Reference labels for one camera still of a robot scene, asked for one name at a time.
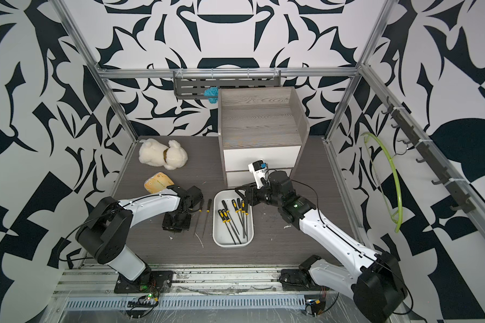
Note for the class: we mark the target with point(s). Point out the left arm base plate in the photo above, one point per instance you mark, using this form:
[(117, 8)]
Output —
[(149, 281)]

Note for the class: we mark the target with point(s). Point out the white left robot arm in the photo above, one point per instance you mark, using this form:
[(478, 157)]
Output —
[(104, 234)]

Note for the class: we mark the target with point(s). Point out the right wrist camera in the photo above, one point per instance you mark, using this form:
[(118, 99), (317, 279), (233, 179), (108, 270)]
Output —
[(259, 170)]

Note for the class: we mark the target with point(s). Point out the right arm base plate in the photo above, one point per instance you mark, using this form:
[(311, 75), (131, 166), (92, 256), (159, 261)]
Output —
[(298, 280)]

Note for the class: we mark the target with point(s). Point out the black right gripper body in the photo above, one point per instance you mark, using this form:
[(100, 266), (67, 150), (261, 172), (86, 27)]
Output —
[(265, 195)]

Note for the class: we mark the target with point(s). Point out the grey wooden drawer cabinet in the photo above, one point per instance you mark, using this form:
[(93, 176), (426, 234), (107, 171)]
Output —
[(261, 123)]

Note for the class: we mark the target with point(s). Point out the grey wall shelf rack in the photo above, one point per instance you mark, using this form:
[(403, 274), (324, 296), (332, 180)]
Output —
[(193, 87)]

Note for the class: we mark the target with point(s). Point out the green hoop hanger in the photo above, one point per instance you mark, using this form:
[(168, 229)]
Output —
[(388, 185)]

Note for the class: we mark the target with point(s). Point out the yellow tissue pack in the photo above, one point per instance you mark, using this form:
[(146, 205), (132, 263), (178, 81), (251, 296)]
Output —
[(157, 183)]

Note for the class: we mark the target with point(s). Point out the grey hook rail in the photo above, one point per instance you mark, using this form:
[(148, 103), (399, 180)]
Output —
[(432, 157)]

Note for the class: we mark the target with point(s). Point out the controller board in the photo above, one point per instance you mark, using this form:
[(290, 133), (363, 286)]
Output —
[(315, 307), (149, 301)]

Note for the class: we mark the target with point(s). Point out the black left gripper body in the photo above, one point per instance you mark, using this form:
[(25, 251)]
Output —
[(180, 222)]

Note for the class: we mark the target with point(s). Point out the left controller board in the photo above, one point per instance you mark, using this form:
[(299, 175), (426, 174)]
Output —
[(149, 301)]

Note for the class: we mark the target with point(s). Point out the right controller board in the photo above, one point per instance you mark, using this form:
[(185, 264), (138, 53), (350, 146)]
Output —
[(315, 307)]

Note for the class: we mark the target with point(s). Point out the white plush dog toy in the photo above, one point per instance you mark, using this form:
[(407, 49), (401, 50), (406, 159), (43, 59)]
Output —
[(156, 154)]

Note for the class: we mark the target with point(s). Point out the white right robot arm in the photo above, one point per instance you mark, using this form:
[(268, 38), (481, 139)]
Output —
[(372, 280)]

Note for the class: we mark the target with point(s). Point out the white storage tray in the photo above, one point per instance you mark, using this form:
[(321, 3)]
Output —
[(219, 233)]

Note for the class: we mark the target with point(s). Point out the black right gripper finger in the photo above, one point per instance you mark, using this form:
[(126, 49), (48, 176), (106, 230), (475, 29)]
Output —
[(242, 198), (245, 187)]

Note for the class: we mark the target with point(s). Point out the teal cloth ball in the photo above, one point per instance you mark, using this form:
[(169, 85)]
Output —
[(211, 94)]

